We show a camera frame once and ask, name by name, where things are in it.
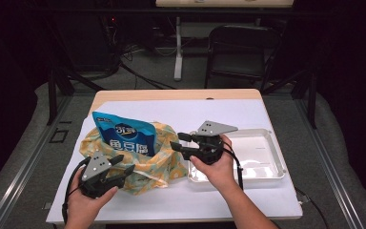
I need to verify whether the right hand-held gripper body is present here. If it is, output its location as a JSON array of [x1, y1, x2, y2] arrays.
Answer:
[[181, 120, 239, 166]]

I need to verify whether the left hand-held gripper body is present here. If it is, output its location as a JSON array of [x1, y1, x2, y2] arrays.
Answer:
[[78, 150, 126, 199]]

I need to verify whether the yellow patterned plastic bag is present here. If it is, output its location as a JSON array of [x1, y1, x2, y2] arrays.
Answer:
[[79, 122, 189, 196]]

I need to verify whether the blue snack packet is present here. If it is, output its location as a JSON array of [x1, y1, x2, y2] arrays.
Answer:
[[91, 111, 158, 157]]

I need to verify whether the white plastic tray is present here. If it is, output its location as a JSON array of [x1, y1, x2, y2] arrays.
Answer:
[[186, 128, 288, 184]]

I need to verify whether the person's left hand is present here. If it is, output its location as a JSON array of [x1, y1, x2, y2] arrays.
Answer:
[[66, 168, 119, 223]]

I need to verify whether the person's right hand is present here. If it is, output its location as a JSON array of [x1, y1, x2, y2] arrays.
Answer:
[[190, 134, 236, 193]]

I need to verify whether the black folding chair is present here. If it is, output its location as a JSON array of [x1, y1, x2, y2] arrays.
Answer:
[[204, 24, 284, 94]]

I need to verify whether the white table leg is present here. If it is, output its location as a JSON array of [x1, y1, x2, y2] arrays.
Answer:
[[173, 15, 185, 82]]

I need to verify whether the black metal stand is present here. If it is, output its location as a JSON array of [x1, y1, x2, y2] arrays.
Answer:
[[261, 68, 318, 130], [46, 15, 107, 127]]

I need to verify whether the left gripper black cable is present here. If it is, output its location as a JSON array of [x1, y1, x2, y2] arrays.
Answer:
[[61, 156, 92, 224]]

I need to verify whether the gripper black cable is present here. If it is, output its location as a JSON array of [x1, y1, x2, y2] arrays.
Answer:
[[61, 156, 92, 224], [223, 142, 245, 192]]

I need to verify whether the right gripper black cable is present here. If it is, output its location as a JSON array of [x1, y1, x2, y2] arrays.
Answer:
[[223, 142, 245, 192]]

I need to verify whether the black floor cable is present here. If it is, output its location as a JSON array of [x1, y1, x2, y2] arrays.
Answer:
[[118, 61, 177, 91]]

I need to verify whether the aluminium floor rail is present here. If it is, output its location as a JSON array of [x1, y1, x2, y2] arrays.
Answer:
[[0, 94, 73, 229], [294, 97, 366, 229]]

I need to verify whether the black cable beside table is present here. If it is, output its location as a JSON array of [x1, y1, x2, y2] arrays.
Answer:
[[295, 187, 330, 229]]

